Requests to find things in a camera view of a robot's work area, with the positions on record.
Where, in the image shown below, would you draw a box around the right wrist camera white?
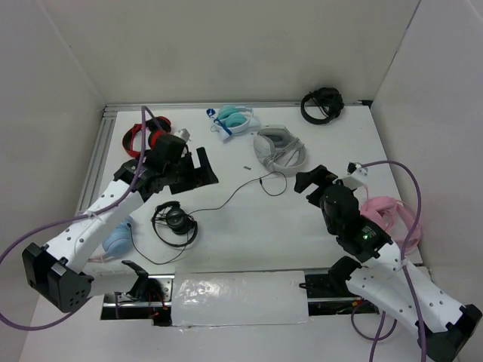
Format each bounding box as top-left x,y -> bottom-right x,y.
340,162 -> 368,191

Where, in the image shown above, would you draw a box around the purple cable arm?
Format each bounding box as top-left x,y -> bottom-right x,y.
0,106 -> 169,332
350,160 -> 429,362

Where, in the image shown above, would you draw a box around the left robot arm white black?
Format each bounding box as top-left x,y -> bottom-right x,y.
22,134 -> 218,313

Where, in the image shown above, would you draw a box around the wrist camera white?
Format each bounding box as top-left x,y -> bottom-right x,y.
340,162 -> 368,191
173,128 -> 190,143

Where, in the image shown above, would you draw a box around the red black headphones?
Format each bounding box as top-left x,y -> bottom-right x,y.
122,116 -> 172,158

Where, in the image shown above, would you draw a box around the teal white headphones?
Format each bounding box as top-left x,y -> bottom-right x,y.
206,105 -> 261,143

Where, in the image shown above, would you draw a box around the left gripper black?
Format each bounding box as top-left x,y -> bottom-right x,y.
164,146 -> 218,195

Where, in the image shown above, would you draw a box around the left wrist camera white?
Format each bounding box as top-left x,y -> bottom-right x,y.
173,128 -> 190,143

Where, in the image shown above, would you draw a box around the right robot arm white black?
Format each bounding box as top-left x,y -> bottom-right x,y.
294,164 -> 482,361

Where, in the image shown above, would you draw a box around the grey white headphones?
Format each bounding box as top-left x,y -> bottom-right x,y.
253,125 -> 307,176

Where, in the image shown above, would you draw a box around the blue pink cat-ear headphones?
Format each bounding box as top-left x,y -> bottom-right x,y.
88,216 -> 134,262

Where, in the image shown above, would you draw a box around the white taped cover plate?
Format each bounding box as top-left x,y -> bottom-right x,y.
171,271 -> 309,327

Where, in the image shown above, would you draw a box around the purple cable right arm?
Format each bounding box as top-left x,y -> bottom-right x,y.
350,160 -> 429,362

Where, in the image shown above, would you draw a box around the black headphones far corner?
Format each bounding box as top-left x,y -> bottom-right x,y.
300,87 -> 345,125

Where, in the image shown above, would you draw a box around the small black on-ear headphones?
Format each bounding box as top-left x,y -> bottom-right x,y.
130,170 -> 288,265

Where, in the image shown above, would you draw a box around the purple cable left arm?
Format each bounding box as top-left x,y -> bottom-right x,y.
0,106 -> 169,332

